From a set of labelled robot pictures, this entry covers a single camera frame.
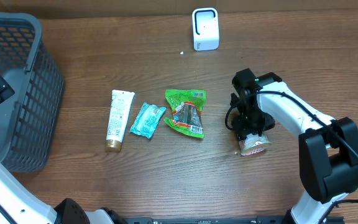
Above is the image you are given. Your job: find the teal wet wipes packet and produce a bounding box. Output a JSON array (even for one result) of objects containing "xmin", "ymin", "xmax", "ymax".
[{"xmin": 130, "ymin": 102, "xmax": 166, "ymax": 139}]

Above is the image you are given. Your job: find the green snack bag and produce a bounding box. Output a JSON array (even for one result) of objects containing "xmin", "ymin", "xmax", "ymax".
[{"xmin": 164, "ymin": 89, "xmax": 206, "ymax": 139}]

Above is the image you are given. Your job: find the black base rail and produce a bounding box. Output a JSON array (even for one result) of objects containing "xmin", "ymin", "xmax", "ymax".
[{"xmin": 116, "ymin": 216, "xmax": 346, "ymax": 224}]

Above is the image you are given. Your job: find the dark grey plastic basket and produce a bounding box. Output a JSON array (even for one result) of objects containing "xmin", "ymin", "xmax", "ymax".
[{"xmin": 0, "ymin": 12, "xmax": 65, "ymax": 172}]

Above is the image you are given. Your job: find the white tube with gold cap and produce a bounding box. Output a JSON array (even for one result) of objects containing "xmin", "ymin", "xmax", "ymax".
[{"xmin": 105, "ymin": 90, "xmax": 135, "ymax": 152}]

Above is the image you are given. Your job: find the white barcode scanner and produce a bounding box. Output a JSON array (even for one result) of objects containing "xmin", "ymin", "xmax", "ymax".
[{"xmin": 191, "ymin": 7, "xmax": 219, "ymax": 51}]

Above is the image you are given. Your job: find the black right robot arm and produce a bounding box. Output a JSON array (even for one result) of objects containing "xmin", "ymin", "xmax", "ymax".
[{"xmin": 225, "ymin": 68, "xmax": 358, "ymax": 223}]

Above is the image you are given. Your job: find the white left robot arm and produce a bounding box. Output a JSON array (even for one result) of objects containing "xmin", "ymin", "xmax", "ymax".
[{"xmin": 0, "ymin": 76, "xmax": 128, "ymax": 223}]

